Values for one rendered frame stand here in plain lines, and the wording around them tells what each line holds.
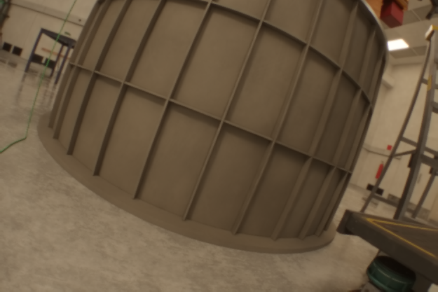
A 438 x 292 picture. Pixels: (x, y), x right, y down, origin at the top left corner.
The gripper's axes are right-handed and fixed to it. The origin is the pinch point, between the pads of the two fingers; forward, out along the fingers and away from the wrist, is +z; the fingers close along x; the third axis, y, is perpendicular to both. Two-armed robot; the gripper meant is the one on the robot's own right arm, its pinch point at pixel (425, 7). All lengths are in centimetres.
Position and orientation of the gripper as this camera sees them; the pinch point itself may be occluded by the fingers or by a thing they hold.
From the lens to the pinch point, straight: 141.8
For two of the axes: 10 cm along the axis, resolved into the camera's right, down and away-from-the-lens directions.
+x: 7.9, 4.4, 4.3
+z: -5.9, 7.4, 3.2
